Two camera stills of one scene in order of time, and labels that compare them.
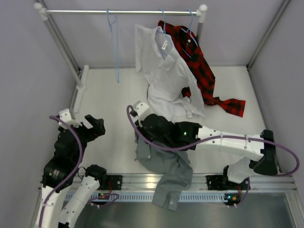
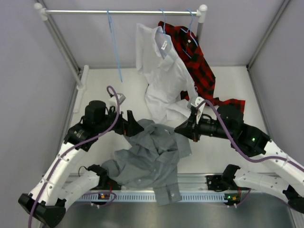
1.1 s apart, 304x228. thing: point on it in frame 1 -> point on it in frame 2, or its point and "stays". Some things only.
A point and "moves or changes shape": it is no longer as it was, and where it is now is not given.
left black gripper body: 87,134 -> 108,121
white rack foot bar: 81,89 stays
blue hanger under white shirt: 164,21 stays
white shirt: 174,93 stays
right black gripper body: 148,137 -> 209,127
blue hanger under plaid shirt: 190,34 stays
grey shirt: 175,169 moves or changes shape
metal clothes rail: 44,12 stays
